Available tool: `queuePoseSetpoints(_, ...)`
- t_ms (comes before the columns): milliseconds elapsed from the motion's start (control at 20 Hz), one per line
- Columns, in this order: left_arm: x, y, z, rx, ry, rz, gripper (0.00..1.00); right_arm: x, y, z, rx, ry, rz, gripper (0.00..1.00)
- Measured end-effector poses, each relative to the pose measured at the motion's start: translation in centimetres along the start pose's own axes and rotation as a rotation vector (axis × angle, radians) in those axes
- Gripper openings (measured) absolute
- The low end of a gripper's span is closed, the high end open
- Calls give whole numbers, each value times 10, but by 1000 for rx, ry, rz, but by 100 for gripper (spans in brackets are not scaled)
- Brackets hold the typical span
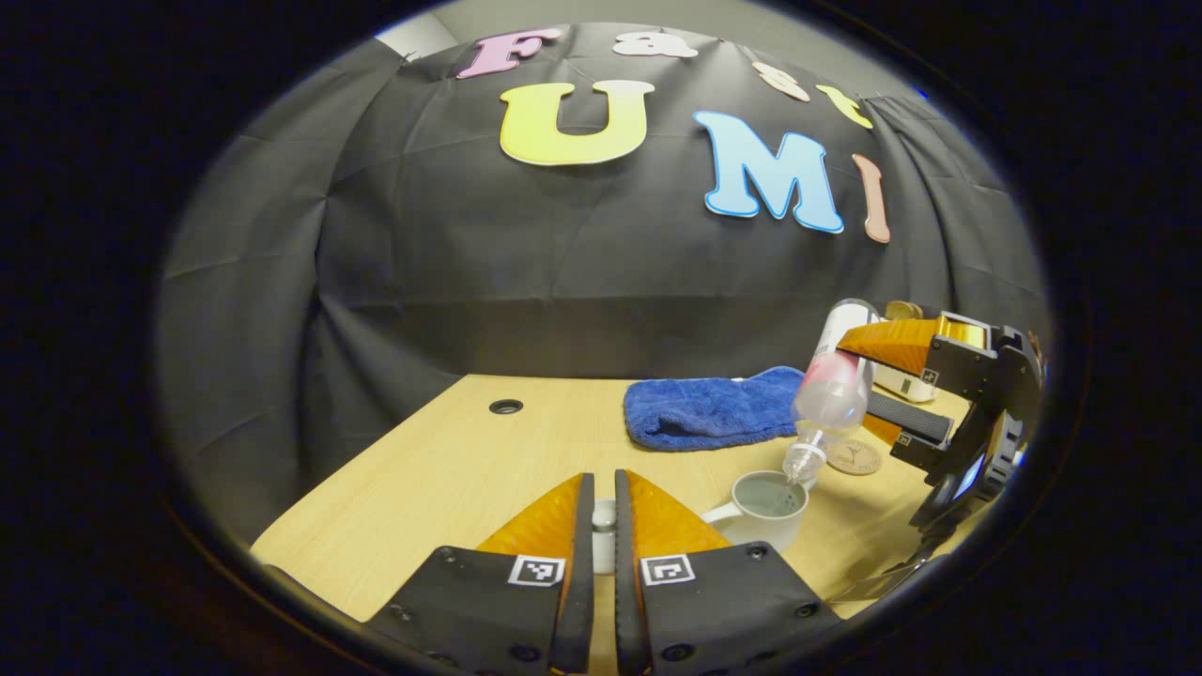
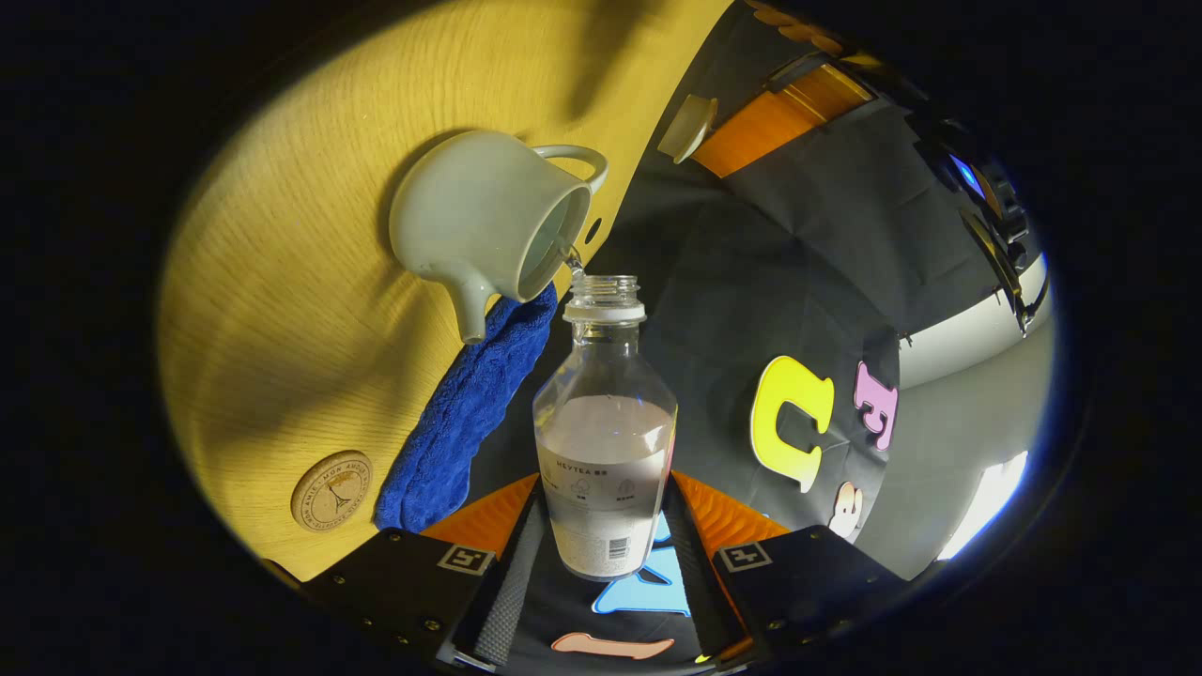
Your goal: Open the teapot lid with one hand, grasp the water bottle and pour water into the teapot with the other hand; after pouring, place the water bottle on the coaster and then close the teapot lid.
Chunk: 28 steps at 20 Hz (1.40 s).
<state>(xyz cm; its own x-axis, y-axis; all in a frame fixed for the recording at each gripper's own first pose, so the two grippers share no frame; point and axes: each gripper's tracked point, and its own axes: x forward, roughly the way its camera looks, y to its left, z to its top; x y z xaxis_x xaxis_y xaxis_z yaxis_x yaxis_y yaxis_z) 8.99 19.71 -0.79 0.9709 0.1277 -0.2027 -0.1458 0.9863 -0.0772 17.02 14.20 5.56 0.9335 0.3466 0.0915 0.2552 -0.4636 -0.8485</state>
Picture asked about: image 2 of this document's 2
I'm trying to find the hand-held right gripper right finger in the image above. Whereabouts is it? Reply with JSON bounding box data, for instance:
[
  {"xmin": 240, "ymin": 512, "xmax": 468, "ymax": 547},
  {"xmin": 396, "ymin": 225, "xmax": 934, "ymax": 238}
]
[{"xmin": 669, "ymin": 469, "xmax": 907, "ymax": 663}]

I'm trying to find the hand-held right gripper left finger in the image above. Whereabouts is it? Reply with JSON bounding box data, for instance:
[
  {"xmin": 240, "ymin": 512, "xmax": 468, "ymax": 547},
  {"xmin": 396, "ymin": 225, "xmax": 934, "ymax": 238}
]
[{"xmin": 300, "ymin": 472, "xmax": 547, "ymax": 669}]

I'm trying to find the clear plastic water bottle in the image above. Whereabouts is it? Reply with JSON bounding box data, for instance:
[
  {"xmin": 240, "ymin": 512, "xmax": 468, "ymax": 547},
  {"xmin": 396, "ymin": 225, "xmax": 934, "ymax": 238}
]
[{"xmin": 532, "ymin": 274, "xmax": 679, "ymax": 581}]

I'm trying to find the round wooden coaster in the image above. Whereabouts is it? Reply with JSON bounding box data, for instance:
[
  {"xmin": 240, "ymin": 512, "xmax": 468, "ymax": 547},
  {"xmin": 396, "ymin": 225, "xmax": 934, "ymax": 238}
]
[{"xmin": 290, "ymin": 451, "xmax": 374, "ymax": 533}]

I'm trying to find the white ceramic teacup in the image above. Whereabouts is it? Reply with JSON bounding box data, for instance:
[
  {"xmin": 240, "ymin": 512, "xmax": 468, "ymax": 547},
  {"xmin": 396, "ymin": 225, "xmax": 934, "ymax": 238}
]
[{"xmin": 388, "ymin": 130, "xmax": 609, "ymax": 345}]

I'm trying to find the black backdrop cloth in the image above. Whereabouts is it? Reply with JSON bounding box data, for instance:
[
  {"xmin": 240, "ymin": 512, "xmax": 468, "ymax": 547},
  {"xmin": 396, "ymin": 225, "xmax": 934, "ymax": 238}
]
[{"xmin": 470, "ymin": 0, "xmax": 1034, "ymax": 672}]

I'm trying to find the blue towel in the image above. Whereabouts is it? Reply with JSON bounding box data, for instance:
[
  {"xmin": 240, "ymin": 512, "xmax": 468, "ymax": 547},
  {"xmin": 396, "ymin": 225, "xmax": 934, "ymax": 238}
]
[{"xmin": 374, "ymin": 282, "xmax": 560, "ymax": 534}]

